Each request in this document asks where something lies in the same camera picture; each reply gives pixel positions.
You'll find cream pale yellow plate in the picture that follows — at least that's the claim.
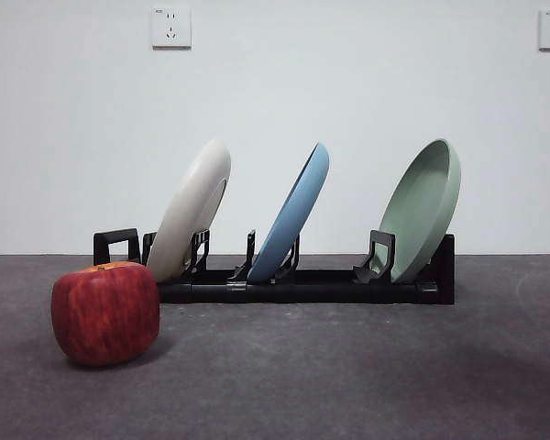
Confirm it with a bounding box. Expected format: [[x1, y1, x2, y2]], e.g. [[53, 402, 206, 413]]
[[146, 138, 233, 282]]

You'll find red apple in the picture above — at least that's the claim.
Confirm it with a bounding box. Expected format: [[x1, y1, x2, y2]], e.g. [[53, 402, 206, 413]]
[[50, 260, 161, 368]]

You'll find blue plate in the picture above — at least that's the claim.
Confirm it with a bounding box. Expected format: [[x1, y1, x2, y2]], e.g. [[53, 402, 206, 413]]
[[247, 141, 331, 283]]

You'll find black plate rack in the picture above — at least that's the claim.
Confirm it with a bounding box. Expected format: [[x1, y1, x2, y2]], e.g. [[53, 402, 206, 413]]
[[93, 227, 456, 306]]

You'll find green plate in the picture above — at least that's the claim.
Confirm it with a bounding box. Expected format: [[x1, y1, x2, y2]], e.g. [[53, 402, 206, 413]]
[[377, 138, 463, 283]]

